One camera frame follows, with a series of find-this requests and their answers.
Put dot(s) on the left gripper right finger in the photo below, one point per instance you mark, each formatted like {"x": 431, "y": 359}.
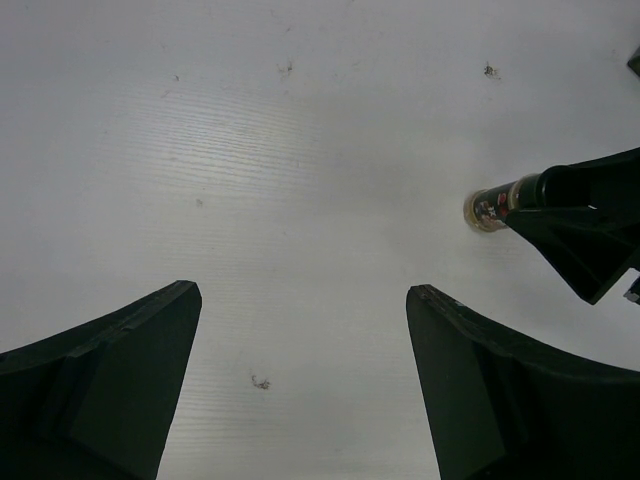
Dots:
{"x": 502, "y": 405}

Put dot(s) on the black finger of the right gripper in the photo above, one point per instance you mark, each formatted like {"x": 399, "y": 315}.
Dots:
{"x": 584, "y": 220}

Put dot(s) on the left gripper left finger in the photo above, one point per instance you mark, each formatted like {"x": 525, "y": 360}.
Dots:
{"x": 97, "y": 401}

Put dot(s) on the black lid spice jar front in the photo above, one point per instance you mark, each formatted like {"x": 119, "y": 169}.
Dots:
{"x": 487, "y": 210}

